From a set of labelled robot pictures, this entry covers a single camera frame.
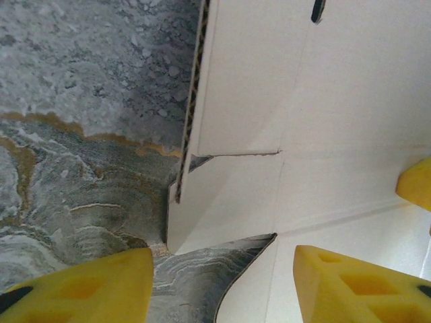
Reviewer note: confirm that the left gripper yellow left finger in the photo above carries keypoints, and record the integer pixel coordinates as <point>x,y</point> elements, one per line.
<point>84,292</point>

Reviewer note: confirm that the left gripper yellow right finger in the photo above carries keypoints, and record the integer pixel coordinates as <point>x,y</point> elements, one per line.
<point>353,296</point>

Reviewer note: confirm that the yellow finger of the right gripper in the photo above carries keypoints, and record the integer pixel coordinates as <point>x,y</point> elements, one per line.
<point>417,186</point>

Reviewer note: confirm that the lavender and white paper box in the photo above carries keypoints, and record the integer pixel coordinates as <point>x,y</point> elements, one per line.
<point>320,117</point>

